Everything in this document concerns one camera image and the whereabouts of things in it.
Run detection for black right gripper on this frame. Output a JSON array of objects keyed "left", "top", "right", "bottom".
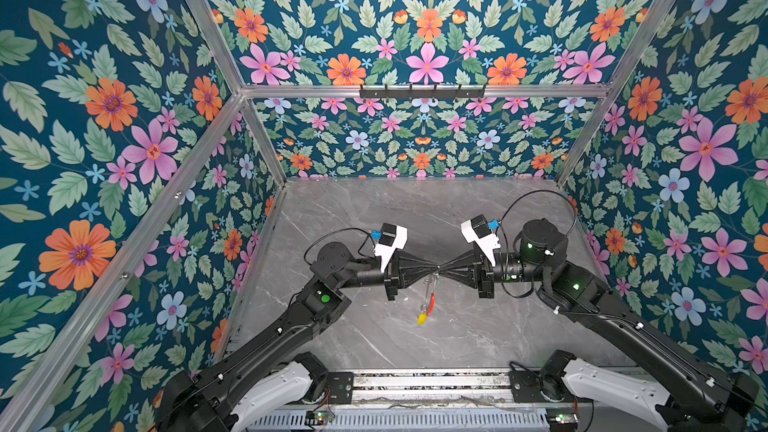
[{"left": 439, "top": 245, "right": 551, "bottom": 302}]

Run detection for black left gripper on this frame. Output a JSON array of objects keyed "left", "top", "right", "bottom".
[{"left": 336, "top": 249, "right": 439, "bottom": 302}]

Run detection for silver keyring with red grip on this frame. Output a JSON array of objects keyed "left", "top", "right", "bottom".
[{"left": 422, "top": 273, "right": 439, "bottom": 321}]

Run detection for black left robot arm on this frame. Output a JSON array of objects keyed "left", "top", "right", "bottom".
[{"left": 152, "top": 242, "right": 440, "bottom": 431}]

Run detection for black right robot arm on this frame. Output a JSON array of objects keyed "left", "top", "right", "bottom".
[{"left": 437, "top": 216, "right": 759, "bottom": 431}]

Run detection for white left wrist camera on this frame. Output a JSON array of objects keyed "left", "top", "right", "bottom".
[{"left": 371, "top": 223, "right": 408, "bottom": 272}]

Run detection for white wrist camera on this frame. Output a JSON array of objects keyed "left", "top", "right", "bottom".
[
  {"left": 460, "top": 214, "right": 501, "bottom": 266},
  {"left": 371, "top": 223, "right": 408, "bottom": 272}
]

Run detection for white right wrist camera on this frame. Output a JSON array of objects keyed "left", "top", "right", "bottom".
[{"left": 460, "top": 214, "right": 501, "bottom": 266}]

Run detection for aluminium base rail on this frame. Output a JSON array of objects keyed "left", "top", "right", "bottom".
[{"left": 251, "top": 367, "right": 679, "bottom": 409}]

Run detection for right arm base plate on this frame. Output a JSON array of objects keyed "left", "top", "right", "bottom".
[{"left": 508, "top": 369, "right": 592, "bottom": 405}]

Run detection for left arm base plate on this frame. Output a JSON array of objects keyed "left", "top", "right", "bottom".
[{"left": 272, "top": 371, "right": 355, "bottom": 406}]

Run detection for white vented cable duct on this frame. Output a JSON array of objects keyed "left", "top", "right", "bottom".
[{"left": 248, "top": 409, "right": 550, "bottom": 431}]

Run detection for black wall hook rack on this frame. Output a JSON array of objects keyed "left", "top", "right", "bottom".
[{"left": 358, "top": 84, "right": 486, "bottom": 101}]

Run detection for aluminium frame bars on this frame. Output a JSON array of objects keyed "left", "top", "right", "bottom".
[{"left": 1, "top": 0, "right": 652, "bottom": 431}]

